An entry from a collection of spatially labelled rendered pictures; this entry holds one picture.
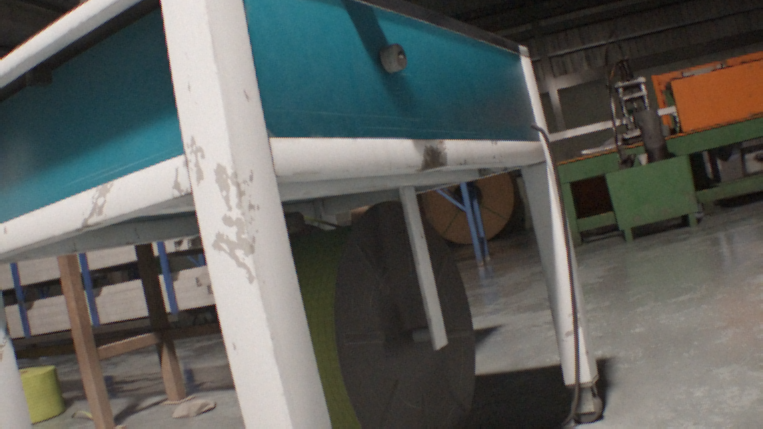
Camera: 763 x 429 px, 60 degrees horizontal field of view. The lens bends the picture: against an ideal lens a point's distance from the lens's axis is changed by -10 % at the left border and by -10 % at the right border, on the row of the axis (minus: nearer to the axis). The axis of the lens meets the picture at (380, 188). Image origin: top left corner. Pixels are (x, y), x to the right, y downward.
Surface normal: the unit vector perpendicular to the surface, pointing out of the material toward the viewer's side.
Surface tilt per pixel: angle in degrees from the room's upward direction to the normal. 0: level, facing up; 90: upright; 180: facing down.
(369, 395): 90
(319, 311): 66
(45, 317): 90
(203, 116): 90
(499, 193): 90
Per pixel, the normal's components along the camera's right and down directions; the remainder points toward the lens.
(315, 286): -0.53, -0.52
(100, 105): -0.50, 0.05
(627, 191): -0.28, 0.04
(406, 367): 0.84, -0.22
